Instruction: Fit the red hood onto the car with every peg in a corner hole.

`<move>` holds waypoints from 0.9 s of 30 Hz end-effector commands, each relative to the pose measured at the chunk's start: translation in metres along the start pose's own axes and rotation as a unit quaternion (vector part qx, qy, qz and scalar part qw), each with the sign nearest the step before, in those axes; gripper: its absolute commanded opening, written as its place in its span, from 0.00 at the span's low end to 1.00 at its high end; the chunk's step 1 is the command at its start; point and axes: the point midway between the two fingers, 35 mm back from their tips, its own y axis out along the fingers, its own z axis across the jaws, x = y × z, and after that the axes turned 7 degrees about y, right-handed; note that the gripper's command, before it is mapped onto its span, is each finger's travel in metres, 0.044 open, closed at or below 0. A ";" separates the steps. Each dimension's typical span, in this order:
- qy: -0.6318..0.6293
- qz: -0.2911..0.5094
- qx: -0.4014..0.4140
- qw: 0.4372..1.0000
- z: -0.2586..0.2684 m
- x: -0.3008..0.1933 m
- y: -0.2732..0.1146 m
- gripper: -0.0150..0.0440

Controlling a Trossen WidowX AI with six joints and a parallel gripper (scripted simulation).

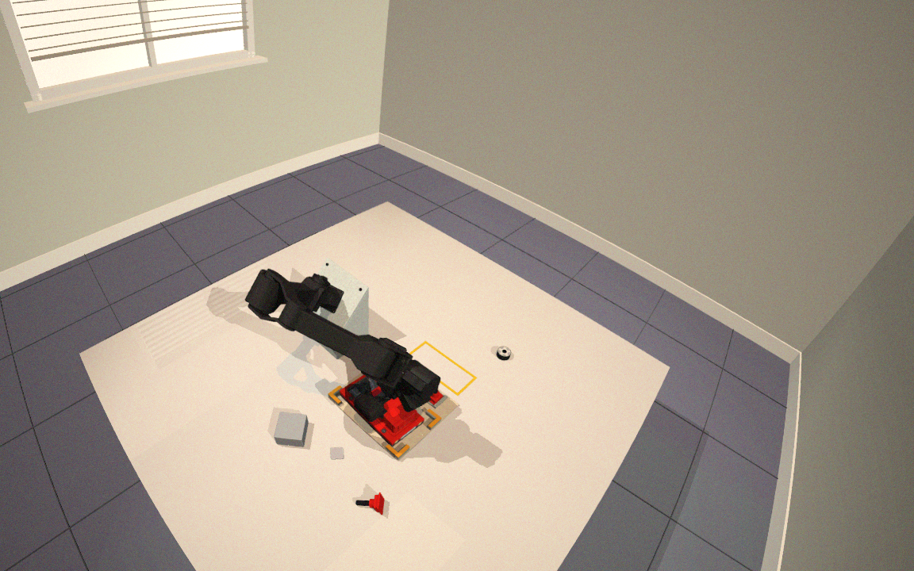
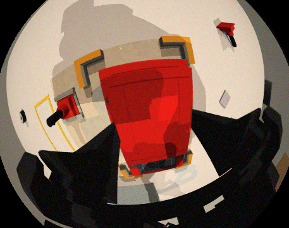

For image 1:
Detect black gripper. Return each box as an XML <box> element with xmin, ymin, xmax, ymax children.
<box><xmin>353</xmin><ymin>381</ymin><xmax>399</xmax><ymax>422</ymax></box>

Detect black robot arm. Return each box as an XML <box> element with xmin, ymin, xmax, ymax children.
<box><xmin>244</xmin><ymin>269</ymin><xmax>440</xmax><ymax>412</ymax></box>

